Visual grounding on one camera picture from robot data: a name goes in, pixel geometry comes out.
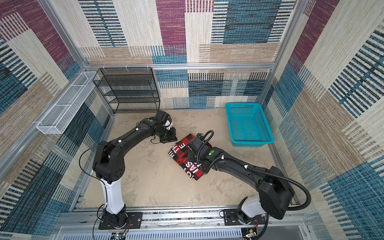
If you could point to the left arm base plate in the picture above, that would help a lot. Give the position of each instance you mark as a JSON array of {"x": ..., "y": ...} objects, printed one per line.
[{"x": 121, "y": 221}]

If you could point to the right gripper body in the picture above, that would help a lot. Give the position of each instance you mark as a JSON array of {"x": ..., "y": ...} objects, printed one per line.
[{"x": 194, "y": 158}]

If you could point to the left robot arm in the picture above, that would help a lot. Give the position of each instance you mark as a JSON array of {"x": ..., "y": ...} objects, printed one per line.
[{"x": 109, "y": 163}]

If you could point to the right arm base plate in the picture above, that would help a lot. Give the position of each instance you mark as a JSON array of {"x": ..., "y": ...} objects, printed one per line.
[{"x": 231, "y": 218}]

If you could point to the black wire shelf rack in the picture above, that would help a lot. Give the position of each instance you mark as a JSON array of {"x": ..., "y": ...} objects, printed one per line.
[{"x": 128, "y": 90}]

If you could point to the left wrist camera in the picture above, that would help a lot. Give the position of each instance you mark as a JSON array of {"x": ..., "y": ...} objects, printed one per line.
[{"x": 164, "y": 119}]

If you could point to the aluminium mounting rail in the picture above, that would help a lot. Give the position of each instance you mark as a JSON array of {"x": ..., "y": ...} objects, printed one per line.
[{"x": 182, "y": 223}]

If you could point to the teal plastic basket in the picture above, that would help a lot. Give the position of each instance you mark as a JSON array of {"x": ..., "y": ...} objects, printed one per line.
[{"x": 248, "y": 125}]

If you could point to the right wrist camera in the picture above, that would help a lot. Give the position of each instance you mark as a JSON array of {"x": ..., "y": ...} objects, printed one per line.
[{"x": 195, "y": 144}]

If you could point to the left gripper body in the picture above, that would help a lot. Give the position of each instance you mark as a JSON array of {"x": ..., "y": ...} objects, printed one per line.
[{"x": 168, "y": 136}]

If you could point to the red black plaid shirt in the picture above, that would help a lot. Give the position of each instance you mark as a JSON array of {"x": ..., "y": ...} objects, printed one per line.
[{"x": 180, "y": 153}]

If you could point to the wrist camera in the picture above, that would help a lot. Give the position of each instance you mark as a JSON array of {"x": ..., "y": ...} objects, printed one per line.
[
  {"x": 195, "y": 144},
  {"x": 164, "y": 119}
]

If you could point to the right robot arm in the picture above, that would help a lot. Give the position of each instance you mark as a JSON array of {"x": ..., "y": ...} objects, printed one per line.
[{"x": 275, "y": 192}]

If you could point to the white wire mesh tray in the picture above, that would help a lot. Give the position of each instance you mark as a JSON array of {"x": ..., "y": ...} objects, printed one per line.
[{"x": 60, "y": 115}]

